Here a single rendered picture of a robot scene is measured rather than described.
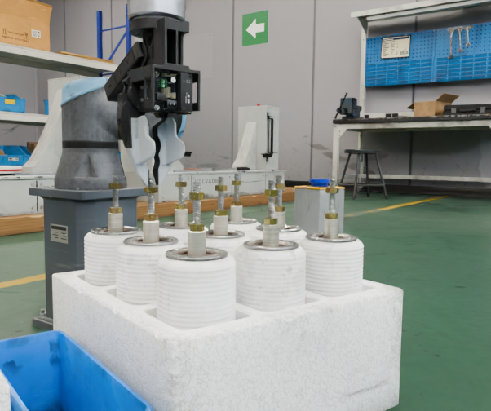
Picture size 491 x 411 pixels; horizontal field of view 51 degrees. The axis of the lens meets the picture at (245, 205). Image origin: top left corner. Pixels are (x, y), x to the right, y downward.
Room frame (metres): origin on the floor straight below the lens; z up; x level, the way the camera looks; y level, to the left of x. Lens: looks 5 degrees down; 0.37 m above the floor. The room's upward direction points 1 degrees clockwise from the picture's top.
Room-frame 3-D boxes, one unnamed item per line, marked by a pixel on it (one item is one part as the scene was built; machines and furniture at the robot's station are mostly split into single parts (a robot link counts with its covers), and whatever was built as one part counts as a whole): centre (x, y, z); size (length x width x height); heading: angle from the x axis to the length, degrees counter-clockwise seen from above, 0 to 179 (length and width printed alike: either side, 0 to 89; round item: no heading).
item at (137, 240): (0.72, 0.13, 0.25); 0.08 x 0.08 x 0.01
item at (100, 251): (0.81, 0.20, 0.16); 0.10 x 0.10 x 0.18
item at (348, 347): (0.79, 0.04, 0.09); 0.39 x 0.39 x 0.18; 38
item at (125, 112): (0.71, 0.15, 0.42); 0.05 x 0.02 x 0.09; 129
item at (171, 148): (0.72, 0.10, 0.38); 0.06 x 0.03 x 0.09; 39
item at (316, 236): (0.77, -0.13, 0.25); 0.08 x 0.08 x 0.01
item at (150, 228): (0.72, 0.13, 0.26); 0.02 x 0.02 x 0.03
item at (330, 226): (0.77, -0.13, 0.26); 0.02 x 0.02 x 0.03
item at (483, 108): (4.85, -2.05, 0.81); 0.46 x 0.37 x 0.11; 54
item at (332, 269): (0.77, -0.13, 0.16); 0.10 x 0.10 x 0.18
